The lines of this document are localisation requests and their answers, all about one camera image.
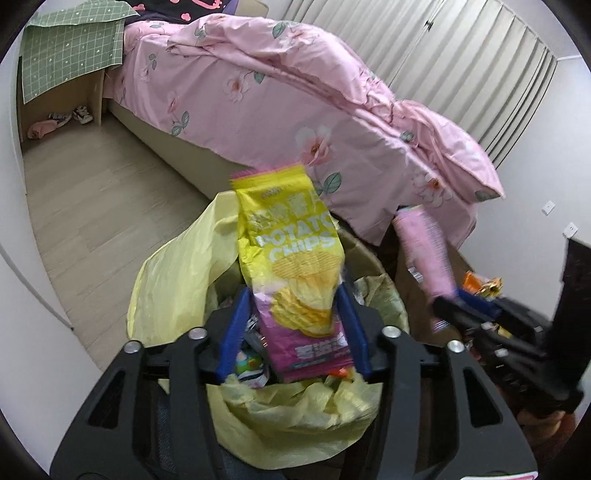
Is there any striped beige curtain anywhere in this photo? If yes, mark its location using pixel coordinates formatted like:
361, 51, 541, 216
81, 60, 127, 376
295, 0, 559, 171

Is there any yellow potato chips bag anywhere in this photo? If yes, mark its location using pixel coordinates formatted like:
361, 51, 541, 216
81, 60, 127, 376
230, 164, 354, 384

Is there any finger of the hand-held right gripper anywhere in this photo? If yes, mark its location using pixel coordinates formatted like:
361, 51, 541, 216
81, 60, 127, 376
457, 286, 505, 320
431, 295, 485, 334

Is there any bed with pink sheet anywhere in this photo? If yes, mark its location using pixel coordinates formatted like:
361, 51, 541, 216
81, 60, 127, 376
102, 13, 506, 247

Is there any pink floral duvet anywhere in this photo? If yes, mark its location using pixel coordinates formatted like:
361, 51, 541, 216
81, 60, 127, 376
166, 13, 506, 204

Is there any black chair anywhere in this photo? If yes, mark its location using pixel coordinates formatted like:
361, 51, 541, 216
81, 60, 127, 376
561, 237, 591, 326

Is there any cartoon printed snack packet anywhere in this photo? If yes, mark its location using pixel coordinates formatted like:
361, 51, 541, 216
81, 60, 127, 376
233, 351, 271, 387

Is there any bin with yellow bag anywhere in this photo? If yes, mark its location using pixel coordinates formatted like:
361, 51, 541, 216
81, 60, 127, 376
127, 191, 411, 464

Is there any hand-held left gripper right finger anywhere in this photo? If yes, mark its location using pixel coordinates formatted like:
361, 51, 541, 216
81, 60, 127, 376
335, 284, 539, 480

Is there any orange snack bag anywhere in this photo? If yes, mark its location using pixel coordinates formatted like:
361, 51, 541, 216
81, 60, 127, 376
463, 271, 490, 294

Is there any beige headboard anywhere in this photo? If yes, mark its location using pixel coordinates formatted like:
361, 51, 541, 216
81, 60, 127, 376
238, 0, 271, 19

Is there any black pink printed blanket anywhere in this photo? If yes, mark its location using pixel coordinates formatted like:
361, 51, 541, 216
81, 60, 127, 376
134, 0, 232, 22

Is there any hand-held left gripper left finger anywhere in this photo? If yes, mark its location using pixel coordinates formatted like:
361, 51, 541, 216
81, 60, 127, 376
48, 286, 254, 480

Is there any green checked cloth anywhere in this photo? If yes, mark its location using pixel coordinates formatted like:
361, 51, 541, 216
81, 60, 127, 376
24, 0, 139, 105

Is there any wooden nightstand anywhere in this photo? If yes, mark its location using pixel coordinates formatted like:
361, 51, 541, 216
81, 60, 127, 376
18, 58, 109, 145

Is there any brown trash bin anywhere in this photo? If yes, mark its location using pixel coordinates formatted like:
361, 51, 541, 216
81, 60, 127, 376
339, 228, 411, 337

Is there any pale pink snack packet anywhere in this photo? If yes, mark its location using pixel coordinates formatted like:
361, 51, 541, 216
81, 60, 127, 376
392, 205, 459, 303

